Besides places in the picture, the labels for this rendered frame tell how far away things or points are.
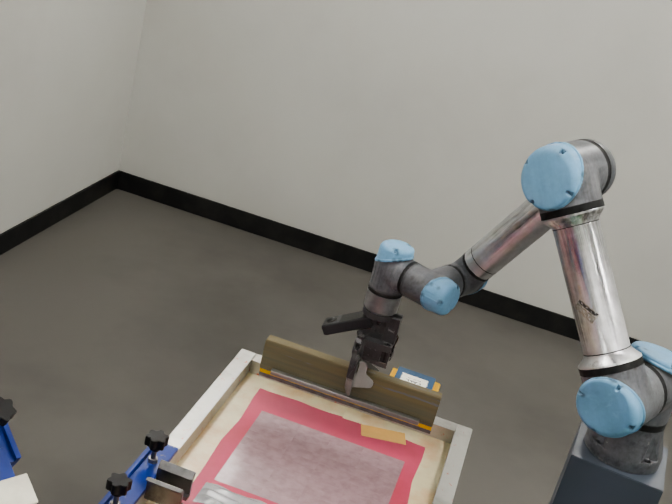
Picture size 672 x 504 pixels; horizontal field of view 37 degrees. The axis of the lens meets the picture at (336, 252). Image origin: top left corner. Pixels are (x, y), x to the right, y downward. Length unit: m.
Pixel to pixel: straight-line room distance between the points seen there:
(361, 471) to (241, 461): 0.26
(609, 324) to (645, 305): 3.70
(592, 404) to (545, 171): 0.42
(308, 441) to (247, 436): 0.14
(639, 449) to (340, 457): 0.63
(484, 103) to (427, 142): 0.36
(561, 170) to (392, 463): 0.80
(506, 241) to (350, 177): 3.50
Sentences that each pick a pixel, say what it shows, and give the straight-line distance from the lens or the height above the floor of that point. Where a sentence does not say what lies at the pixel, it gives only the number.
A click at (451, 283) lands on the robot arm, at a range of 2.07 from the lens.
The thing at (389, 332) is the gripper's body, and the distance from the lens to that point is 2.18.
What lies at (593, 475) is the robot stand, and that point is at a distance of 2.06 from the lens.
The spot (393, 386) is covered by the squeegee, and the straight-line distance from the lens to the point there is 2.24.
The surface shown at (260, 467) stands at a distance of 2.16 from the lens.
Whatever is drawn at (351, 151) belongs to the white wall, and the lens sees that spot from 5.51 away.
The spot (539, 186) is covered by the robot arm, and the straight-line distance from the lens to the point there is 1.86.
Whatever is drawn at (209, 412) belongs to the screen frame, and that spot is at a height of 0.99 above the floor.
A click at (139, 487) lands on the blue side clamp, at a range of 1.96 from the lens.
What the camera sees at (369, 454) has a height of 0.96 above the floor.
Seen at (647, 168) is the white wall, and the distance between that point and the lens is 5.36.
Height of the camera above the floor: 2.18
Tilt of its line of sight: 22 degrees down
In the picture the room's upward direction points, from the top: 15 degrees clockwise
